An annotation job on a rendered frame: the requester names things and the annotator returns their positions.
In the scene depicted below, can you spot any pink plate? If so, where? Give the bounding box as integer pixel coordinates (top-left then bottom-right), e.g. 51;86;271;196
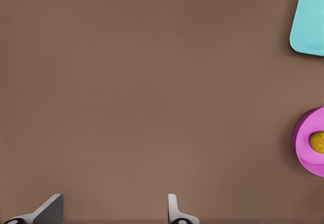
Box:
292;106;324;177

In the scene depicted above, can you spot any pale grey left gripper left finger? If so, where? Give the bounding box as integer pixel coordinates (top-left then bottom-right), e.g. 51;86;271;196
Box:
2;193;64;224

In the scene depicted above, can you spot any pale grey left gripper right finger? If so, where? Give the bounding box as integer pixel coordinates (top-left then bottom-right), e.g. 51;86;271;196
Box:
167;193;200;224

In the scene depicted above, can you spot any orange fruit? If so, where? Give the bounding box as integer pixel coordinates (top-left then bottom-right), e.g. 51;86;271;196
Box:
308;130;324;154

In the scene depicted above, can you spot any turquoise tray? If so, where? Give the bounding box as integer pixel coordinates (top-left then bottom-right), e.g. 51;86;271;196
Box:
289;0;324;57

